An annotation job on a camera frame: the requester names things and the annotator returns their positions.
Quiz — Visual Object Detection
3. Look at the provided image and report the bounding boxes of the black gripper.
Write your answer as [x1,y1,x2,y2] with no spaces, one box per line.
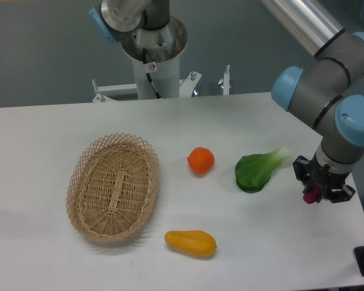
[293,155,356,203]

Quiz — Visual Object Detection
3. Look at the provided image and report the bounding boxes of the purple sweet potato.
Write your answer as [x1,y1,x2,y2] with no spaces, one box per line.
[303,188,320,204]

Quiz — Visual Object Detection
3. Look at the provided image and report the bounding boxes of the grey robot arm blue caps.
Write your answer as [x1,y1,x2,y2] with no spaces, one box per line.
[88,1,364,204]

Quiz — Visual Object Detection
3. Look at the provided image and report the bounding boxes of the oval wicker basket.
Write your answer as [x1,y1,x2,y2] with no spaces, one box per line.
[66,133,160,243]

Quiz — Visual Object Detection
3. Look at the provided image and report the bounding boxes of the green bok choy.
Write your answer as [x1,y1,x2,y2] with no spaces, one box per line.
[234,146,291,193]

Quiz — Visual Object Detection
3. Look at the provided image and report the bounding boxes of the orange fruit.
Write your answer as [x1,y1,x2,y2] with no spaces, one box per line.
[187,147,215,175]

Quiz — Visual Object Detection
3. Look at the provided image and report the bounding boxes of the yellow papaya fruit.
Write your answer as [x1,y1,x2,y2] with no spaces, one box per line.
[164,230,217,258]

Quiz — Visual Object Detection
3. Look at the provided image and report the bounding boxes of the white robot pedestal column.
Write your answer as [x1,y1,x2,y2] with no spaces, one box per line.
[131,57,180,100]

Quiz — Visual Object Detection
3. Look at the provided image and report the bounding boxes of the black cable on pedestal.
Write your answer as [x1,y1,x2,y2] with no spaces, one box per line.
[142,47,162,99]

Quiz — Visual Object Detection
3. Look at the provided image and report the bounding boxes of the white metal base frame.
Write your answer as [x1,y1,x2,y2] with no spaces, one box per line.
[91,64,233,102]

